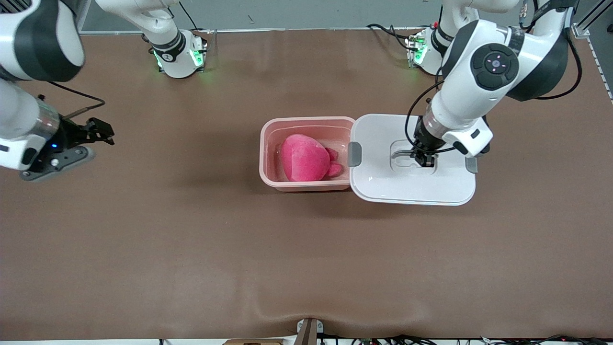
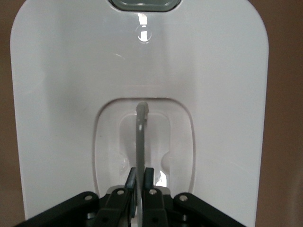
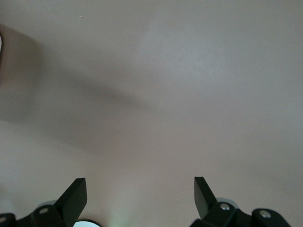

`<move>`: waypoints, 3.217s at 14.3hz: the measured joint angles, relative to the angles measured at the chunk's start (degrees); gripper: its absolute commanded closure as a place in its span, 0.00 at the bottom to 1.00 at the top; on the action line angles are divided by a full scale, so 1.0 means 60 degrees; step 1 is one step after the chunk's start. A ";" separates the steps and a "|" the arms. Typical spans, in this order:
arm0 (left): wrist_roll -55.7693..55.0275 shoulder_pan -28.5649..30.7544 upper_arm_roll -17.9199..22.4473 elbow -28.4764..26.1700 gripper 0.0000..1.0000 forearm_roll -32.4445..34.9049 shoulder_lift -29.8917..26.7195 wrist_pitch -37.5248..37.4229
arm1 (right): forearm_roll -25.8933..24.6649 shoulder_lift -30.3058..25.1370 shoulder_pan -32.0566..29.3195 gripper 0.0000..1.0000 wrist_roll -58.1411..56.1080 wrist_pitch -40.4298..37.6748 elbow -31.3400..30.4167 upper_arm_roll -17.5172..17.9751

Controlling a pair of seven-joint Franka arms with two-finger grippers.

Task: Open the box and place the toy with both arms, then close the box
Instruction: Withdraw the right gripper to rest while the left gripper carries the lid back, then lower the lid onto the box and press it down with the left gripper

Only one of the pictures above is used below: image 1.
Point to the metal and wood table clamp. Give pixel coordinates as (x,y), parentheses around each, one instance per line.
(306,333)

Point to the aluminium frame profile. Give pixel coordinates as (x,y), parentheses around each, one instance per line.
(596,14)

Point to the brown table mat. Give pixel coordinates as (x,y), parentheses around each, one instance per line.
(306,263)

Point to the white box lid grey clips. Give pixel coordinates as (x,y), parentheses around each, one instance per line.
(383,187)

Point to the silver table edge rail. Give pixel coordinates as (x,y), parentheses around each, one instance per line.
(311,28)

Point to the pink plush toy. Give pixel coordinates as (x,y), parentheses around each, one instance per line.
(304,158)

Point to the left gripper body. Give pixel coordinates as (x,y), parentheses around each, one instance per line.
(423,139)

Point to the pink plastic storage box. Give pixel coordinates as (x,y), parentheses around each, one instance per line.
(268,143)

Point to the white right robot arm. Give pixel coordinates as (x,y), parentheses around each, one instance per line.
(28,43)

